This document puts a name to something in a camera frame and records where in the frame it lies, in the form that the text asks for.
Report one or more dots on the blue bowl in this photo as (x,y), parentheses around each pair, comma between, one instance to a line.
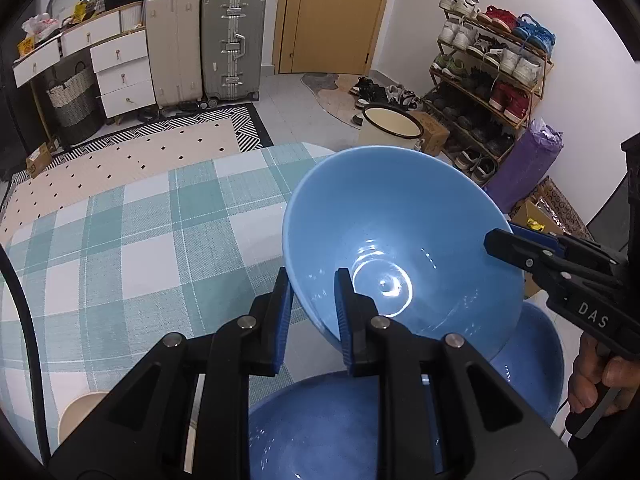
(400,210)
(325,425)
(535,355)

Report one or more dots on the printed cardboard box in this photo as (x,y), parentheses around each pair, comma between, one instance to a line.
(525,212)

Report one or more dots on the cream enamel basin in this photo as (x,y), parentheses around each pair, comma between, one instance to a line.
(390,127)

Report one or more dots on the white drawer desk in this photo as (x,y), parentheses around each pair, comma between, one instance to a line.
(120,55)

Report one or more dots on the teal checked tablecloth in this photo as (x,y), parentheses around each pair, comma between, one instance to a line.
(150,285)

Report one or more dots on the silver suitcase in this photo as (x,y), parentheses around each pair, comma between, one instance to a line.
(232,45)

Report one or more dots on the yellow snack packets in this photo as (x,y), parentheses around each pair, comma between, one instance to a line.
(87,8)

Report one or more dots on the person's right hand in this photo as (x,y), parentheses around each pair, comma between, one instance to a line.
(582,380)

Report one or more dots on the patterned brown gift bag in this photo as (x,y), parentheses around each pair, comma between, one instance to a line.
(565,210)

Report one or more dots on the person's right forearm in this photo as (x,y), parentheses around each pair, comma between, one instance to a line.
(600,452)

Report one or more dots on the cream plate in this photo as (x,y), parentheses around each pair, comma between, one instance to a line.
(80,417)

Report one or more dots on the purple rolled mat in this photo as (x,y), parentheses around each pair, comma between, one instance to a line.
(525,170)

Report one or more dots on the patterned floor rug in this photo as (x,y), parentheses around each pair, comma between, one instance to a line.
(150,150)

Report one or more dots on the small cardboard box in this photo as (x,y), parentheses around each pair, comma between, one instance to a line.
(40,160)

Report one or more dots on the irregular doormat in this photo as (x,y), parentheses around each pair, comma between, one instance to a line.
(335,100)

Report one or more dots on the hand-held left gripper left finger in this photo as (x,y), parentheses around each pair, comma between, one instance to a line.
(282,320)

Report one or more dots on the shoe rack with shoes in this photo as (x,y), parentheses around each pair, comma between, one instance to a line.
(500,60)

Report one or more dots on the wooden door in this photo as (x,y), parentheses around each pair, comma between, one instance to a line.
(335,20)

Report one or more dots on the beige suitcase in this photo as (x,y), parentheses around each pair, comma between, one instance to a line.
(175,45)

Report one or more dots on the plain cardboard box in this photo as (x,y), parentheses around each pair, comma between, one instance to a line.
(434,135)

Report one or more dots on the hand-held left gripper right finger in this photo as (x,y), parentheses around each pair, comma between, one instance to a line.
(345,320)

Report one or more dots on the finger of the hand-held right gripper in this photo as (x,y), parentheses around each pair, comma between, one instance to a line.
(510,247)
(537,236)

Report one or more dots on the shoes beside doormat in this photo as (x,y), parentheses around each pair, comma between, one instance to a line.
(380,92)

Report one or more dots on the white plastic bag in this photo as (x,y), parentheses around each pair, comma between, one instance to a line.
(40,27)

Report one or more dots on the wooden shoe rack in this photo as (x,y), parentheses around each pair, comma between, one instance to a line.
(537,85)

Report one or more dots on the woven laundry basket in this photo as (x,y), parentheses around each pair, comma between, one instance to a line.
(75,105)

